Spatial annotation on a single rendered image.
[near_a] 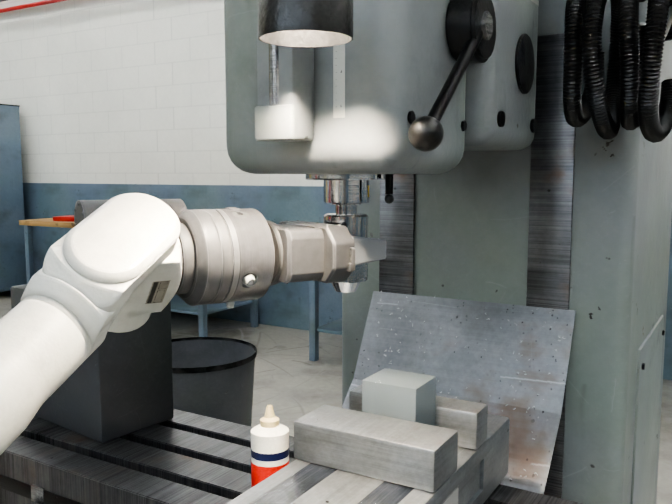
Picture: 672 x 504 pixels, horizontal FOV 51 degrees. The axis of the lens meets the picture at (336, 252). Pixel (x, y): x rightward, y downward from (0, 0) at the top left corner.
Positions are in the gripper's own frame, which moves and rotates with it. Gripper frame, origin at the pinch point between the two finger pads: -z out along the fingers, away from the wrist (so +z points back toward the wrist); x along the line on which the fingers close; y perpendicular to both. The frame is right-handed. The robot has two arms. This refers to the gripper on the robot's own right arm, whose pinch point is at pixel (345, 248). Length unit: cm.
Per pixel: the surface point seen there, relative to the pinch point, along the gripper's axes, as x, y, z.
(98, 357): 30.0, 15.9, 17.8
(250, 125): 1.1, -12.3, 10.6
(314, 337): 345, 104, -215
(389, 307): 26.3, 13.2, -27.0
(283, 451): 0.8, 21.0, 7.1
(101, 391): 30.0, 20.4, 17.5
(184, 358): 210, 68, -66
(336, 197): -1.2, -5.4, 2.1
